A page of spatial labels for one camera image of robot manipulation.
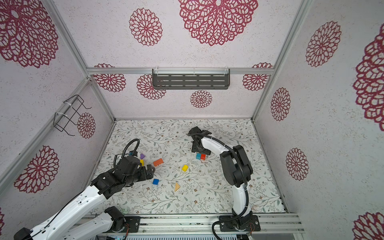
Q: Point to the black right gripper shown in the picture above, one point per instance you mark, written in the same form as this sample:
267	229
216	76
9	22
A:
194	148

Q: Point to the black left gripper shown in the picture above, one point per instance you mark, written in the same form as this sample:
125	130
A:
145	176

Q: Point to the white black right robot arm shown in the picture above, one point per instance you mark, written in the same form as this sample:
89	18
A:
237	171

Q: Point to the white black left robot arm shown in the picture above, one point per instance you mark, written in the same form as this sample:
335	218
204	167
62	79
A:
61	226

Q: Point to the orange wood rectangular block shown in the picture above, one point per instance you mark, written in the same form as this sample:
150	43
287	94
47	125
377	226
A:
158	162

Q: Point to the natural wood triangle block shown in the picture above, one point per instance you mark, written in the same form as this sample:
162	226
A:
177	187

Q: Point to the yellow wood cylinder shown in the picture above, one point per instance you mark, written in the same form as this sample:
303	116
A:
185	168

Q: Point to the dark grey wall shelf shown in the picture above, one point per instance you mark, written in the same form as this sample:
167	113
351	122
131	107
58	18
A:
195	80

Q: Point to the black wire wall rack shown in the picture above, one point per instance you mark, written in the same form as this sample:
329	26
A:
62	119

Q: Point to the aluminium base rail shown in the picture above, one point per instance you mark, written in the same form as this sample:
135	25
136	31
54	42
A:
195	225

